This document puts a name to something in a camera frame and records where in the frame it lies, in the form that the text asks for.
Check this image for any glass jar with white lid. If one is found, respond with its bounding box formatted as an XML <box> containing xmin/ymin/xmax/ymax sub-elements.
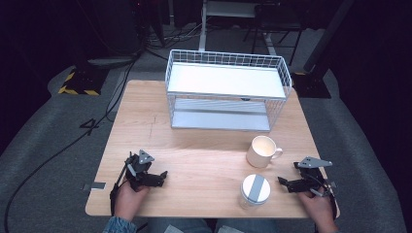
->
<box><xmin>239</xmin><ymin>174</ymin><xmax>272</xmax><ymax>210</ymax></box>

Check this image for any yellow black striped stand base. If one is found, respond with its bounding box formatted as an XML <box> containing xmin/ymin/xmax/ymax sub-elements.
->
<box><xmin>57</xmin><ymin>66</ymin><xmax>110</xmax><ymax>97</ymax></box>

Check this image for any person's left hand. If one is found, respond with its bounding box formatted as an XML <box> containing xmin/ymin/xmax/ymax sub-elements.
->
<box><xmin>115</xmin><ymin>183</ymin><xmax>150</xmax><ymax>221</ymax></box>

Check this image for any hand-held gripper cable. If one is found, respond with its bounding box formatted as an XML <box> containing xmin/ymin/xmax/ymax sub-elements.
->
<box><xmin>324</xmin><ymin>181</ymin><xmax>340</xmax><ymax>221</ymax></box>
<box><xmin>109</xmin><ymin>161</ymin><xmax>131</xmax><ymax>217</ymax></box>

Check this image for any grey tape strip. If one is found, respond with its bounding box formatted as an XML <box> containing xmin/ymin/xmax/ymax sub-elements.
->
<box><xmin>82</xmin><ymin>182</ymin><xmax>107</xmax><ymax>192</ymax></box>

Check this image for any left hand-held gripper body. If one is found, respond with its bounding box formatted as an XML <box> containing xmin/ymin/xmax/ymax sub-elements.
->
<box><xmin>124</xmin><ymin>149</ymin><xmax>155</xmax><ymax>192</ymax></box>

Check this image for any black stand with base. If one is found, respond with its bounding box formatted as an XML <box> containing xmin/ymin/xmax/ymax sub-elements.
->
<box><xmin>291</xmin><ymin>0</ymin><xmax>356</xmax><ymax>99</ymax></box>

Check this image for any white wire shelf rack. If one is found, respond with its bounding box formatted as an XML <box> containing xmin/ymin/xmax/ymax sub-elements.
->
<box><xmin>164</xmin><ymin>49</ymin><xmax>293</xmax><ymax>133</ymax></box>

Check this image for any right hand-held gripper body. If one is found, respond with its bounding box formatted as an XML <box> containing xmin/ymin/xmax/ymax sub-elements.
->
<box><xmin>293</xmin><ymin>156</ymin><xmax>337</xmax><ymax>198</ymax></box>

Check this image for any left hand-held gripper cable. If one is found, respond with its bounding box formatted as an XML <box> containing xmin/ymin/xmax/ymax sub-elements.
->
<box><xmin>109</xmin><ymin>161</ymin><xmax>131</xmax><ymax>217</ymax></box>

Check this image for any long black floor cable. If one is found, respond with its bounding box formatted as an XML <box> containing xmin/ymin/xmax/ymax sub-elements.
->
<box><xmin>3</xmin><ymin>54</ymin><xmax>144</xmax><ymax>233</ymax></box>

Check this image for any right hand-held gripper cable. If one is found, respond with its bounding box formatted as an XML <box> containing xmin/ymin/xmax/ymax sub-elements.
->
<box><xmin>324</xmin><ymin>181</ymin><xmax>340</xmax><ymax>221</ymax></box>

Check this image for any black chair frame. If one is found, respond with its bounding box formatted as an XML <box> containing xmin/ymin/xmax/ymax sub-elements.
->
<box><xmin>242</xmin><ymin>3</ymin><xmax>305</xmax><ymax>66</ymax></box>

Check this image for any white desk frame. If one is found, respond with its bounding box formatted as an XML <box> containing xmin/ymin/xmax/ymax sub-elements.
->
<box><xmin>197</xmin><ymin>0</ymin><xmax>280</xmax><ymax>56</ymax></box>

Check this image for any person's right hand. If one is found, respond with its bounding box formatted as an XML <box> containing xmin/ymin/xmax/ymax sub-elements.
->
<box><xmin>297</xmin><ymin>191</ymin><xmax>339</xmax><ymax>232</ymax></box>

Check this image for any bundle of floor cables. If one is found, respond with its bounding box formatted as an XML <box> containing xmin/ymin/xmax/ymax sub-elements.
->
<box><xmin>142</xmin><ymin>22</ymin><xmax>208</xmax><ymax>52</ymax></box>

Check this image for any cream mug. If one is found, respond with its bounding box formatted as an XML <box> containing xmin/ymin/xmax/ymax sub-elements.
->
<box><xmin>245</xmin><ymin>135</ymin><xmax>284</xmax><ymax>169</ymax></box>

